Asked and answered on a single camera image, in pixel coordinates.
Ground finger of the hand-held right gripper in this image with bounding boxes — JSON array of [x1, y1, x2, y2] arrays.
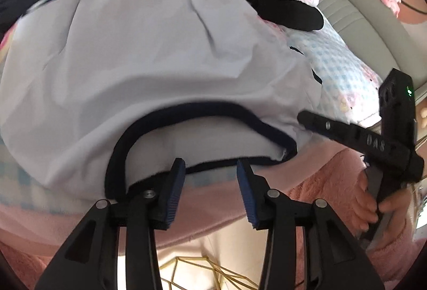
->
[[297, 111, 362, 145]]

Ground person's pink fleece clothing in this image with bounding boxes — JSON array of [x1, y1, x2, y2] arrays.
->
[[0, 146, 427, 290]]

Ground gold wire basket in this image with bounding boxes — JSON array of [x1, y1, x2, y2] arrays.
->
[[158, 255, 259, 290]]

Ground pale shirt with navy trim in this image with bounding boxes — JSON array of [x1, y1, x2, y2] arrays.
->
[[0, 0, 324, 202]]

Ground grey padded headboard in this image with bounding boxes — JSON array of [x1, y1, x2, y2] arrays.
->
[[258, 0, 427, 93]]

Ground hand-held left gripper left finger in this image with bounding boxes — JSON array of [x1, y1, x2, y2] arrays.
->
[[35, 158, 186, 290]]

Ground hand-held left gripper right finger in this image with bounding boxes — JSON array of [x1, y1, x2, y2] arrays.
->
[[236, 159, 386, 290]]

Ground cream bed frame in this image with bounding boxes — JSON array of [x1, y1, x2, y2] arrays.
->
[[157, 217, 267, 290]]

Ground person's right forearm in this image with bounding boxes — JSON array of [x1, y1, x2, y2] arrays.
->
[[367, 197, 427, 280]]

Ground person's right hand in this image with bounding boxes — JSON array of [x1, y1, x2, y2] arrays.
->
[[354, 173, 414, 234]]

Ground checkered printed pillow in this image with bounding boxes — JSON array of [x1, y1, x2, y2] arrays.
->
[[287, 23, 384, 124]]

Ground black folded garment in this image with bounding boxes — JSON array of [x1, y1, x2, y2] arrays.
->
[[232, 0, 325, 32]]

